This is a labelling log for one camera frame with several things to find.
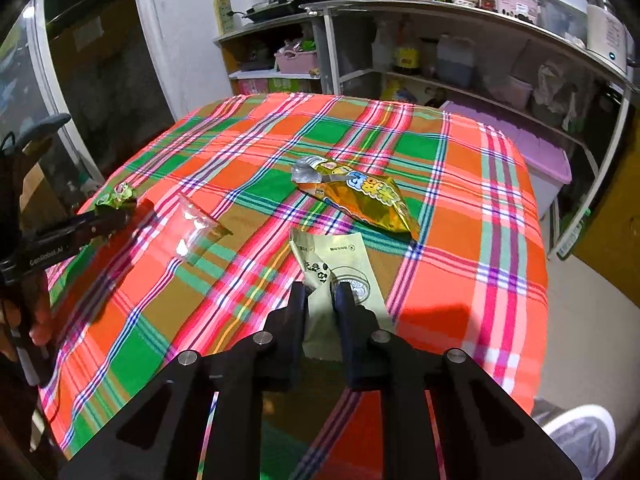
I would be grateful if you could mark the white trash bin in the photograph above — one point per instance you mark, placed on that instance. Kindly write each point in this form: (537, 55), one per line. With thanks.
(575, 440)

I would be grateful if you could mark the golden snack bag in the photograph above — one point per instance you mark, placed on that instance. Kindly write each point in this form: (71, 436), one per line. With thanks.
(370, 200)

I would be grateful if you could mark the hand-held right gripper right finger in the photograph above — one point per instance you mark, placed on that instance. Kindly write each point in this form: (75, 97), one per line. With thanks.
(347, 345)

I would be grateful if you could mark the clear plastic wrapper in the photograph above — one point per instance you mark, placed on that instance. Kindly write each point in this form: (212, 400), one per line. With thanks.
(195, 225)

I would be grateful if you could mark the clear storage container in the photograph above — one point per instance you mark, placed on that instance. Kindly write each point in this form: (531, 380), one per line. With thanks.
(562, 17)

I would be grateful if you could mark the crumpled white plastic bag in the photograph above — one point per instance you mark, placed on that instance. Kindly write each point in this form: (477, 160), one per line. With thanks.
(557, 92)

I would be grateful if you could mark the dark bottle yellow label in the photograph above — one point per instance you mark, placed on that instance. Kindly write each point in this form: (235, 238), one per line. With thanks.
(406, 57)

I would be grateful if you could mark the white electric kettle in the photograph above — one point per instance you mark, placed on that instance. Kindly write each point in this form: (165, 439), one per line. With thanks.
(605, 30)

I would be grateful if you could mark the small green wrapper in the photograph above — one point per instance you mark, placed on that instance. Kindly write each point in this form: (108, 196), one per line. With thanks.
(117, 195)

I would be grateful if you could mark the purple storage box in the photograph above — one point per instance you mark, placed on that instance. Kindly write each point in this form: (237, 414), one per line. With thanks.
(525, 160)

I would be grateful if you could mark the pink printed carton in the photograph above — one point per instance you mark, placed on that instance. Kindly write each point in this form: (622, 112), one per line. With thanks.
(252, 86)

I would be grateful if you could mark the pale green food packet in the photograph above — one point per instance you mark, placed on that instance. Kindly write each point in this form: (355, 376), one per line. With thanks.
(345, 260)

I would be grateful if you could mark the yellow power strip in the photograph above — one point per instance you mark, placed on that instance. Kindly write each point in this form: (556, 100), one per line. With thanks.
(223, 15)

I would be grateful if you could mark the metal kitchen rack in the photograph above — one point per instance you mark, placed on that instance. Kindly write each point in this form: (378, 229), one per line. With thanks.
(450, 17)

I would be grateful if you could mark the white wooden shelf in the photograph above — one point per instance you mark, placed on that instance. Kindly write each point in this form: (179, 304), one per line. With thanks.
(225, 55)

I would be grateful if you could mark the white plastic jug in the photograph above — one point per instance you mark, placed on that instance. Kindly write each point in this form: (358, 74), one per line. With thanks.
(455, 62)

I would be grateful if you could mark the pink chopstick holder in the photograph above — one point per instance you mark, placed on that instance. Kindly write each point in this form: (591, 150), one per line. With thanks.
(515, 6)

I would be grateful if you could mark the green printed carton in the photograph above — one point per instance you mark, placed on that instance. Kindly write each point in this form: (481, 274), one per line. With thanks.
(295, 85)

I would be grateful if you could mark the pink plastic basket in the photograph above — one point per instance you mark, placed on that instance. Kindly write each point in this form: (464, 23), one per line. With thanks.
(297, 62)

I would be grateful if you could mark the plaid tablecloth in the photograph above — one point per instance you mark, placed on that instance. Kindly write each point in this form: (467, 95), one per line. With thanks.
(250, 135)

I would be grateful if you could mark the dark grey cloth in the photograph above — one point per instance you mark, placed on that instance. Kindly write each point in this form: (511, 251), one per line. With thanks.
(45, 127)

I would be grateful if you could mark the person's left hand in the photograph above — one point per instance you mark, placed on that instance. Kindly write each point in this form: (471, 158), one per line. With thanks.
(42, 334)

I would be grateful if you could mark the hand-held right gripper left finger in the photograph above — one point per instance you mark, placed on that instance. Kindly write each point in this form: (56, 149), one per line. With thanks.
(300, 340)

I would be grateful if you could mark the yellow wooden door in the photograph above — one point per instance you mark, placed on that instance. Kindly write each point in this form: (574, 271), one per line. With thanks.
(615, 240)

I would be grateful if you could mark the black induction cooker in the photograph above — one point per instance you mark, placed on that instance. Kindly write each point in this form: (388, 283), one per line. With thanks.
(280, 10)

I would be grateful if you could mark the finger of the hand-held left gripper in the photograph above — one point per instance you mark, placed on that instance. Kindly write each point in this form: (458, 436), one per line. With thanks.
(100, 224)

